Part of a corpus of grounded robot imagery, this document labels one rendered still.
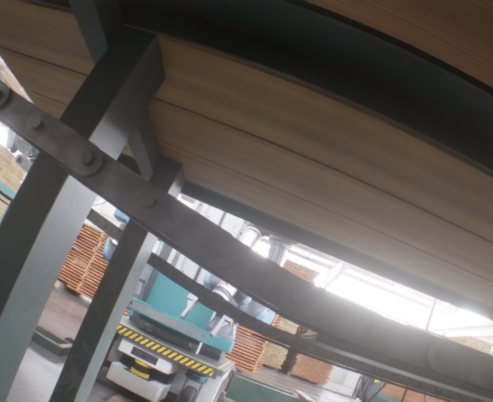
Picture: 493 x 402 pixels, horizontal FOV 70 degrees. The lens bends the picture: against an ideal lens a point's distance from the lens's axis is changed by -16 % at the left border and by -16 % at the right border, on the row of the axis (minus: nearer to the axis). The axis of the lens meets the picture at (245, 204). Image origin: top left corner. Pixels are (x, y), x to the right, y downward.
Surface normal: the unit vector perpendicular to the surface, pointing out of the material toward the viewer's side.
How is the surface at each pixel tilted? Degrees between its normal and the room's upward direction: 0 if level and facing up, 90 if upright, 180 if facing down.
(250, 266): 90
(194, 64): 180
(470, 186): 180
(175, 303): 90
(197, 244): 90
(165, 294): 90
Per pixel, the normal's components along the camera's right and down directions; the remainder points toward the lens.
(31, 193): 0.06, -0.30
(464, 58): -0.39, 0.87
